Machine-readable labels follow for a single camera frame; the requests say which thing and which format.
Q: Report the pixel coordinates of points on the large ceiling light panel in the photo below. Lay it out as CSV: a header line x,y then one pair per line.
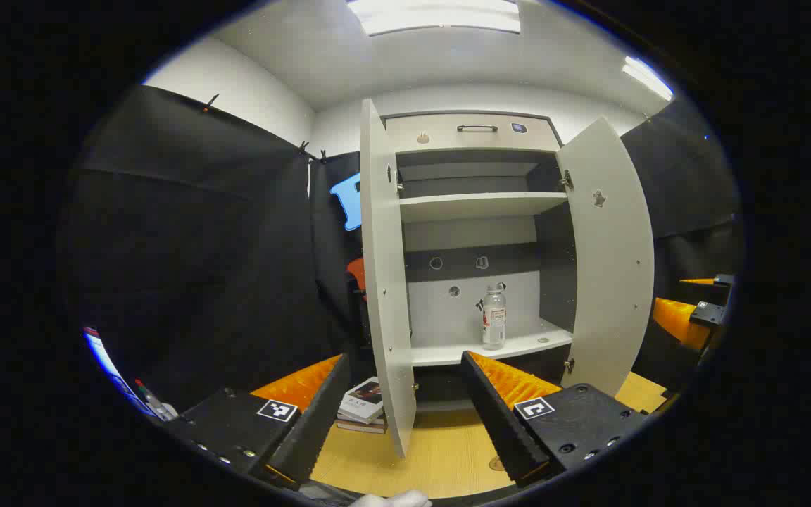
x,y
441,15

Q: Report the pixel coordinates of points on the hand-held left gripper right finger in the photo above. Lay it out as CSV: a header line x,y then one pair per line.
x,y
497,422

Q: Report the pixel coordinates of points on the marker pen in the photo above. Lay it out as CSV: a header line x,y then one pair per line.
x,y
152,400

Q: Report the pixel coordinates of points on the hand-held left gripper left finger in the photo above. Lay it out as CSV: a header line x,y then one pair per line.
x,y
314,429

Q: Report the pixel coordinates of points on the grey cabinet door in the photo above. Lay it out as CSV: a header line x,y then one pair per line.
x,y
610,267
384,282

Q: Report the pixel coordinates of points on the clear plastic bottle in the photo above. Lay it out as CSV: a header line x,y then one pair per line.
x,y
494,320

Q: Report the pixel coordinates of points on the white cover book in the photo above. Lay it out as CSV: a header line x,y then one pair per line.
x,y
363,398

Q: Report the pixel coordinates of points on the grey cabinet drawer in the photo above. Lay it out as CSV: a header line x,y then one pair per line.
x,y
441,139

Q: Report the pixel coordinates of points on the blue edged white board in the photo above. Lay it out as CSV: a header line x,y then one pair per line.
x,y
110,370

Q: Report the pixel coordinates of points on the grey cabinet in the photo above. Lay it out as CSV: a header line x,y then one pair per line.
x,y
469,204

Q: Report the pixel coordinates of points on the small ceiling light panel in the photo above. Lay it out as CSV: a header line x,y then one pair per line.
x,y
648,77

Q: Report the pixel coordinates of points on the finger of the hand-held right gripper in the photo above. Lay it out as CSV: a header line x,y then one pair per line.
x,y
722,280
680,320

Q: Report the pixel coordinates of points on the brown cover book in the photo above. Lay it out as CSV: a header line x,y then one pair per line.
x,y
363,426

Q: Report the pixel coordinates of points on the black backdrop cloth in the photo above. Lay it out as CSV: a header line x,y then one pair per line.
x,y
187,246

